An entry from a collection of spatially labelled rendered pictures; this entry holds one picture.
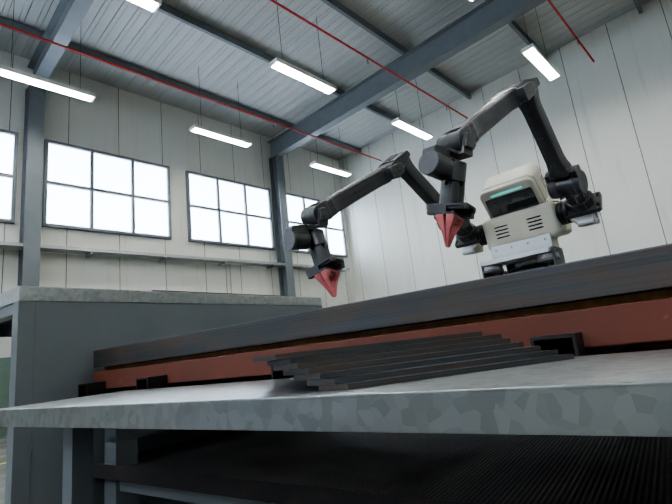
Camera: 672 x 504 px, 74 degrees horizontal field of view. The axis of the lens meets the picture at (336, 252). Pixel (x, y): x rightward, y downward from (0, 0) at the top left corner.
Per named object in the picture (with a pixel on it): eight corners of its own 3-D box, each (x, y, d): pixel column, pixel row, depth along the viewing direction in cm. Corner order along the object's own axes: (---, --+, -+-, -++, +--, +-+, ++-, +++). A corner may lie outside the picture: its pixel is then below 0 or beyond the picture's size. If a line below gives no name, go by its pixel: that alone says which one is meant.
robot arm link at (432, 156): (475, 134, 107) (445, 144, 113) (445, 117, 99) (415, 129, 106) (475, 182, 105) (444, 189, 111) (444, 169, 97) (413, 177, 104)
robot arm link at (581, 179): (538, 63, 132) (506, 76, 140) (524, 84, 125) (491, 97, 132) (590, 184, 149) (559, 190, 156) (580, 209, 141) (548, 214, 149)
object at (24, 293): (18, 300, 119) (19, 285, 120) (-50, 327, 153) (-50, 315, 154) (322, 305, 222) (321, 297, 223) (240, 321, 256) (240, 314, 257)
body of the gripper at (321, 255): (332, 262, 124) (324, 238, 126) (306, 277, 129) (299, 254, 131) (345, 263, 129) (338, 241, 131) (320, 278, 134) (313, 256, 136)
